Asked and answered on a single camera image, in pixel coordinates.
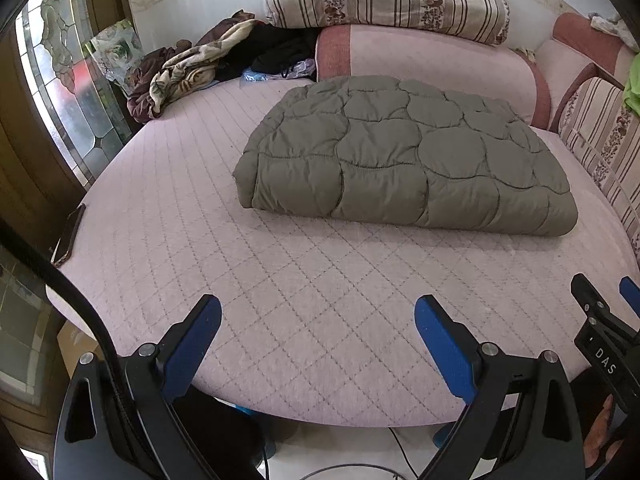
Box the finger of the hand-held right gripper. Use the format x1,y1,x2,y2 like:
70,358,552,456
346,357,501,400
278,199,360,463
571,273,628,336
619,276,640,309

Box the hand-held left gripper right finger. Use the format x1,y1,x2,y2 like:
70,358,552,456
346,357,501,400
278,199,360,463
414,295,587,480

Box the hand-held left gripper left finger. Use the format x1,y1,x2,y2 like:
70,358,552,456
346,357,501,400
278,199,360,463
52,294,222,480

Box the olive quilted hooded jacket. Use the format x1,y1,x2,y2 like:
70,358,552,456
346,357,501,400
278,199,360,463
234,75,579,237

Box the pile of crumpled clothes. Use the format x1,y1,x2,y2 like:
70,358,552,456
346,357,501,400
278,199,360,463
126,9,258,126

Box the person's right hand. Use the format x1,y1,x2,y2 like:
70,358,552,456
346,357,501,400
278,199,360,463
585,394,621,461

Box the cardboard box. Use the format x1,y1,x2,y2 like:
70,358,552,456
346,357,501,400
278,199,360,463
55,320,101,378

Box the striped floral armrest cushion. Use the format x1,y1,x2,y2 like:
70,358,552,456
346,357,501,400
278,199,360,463
557,77,640,261

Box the smartphone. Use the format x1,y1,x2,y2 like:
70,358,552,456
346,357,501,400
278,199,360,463
50,203,87,267

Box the glass door panel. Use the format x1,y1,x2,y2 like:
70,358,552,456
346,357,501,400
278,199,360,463
0,255,68,393

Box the wooden armrest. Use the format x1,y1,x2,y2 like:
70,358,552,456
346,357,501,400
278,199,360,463
547,62,626,133

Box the green cloth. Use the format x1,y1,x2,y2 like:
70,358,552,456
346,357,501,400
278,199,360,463
622,52,640,113

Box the pink sofa back cushion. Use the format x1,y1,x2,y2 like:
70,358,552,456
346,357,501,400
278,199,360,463
532,12,640,126

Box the white cloth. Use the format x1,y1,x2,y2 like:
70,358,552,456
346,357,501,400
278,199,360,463
590,10,631,36

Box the beige floral blanket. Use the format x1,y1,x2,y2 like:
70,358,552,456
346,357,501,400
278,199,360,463
149,20,271,116

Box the stained glass window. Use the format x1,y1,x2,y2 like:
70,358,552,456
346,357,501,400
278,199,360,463
15,0,133,186

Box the pink bolster cushion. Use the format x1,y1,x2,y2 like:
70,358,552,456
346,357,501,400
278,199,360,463
315,24,551,131

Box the floral plastic bag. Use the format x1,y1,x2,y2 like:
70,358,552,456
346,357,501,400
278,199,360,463
82,19,146,86

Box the black clothing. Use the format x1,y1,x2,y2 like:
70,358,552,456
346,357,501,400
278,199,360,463
215,24,321,81

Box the thin black floor cable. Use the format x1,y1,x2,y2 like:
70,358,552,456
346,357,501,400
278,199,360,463
262,427,421,480

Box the thick black cable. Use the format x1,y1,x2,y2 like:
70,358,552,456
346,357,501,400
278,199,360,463
0,217,166,480

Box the wooden door frame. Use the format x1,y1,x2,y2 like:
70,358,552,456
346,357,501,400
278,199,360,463
0,35,86,241

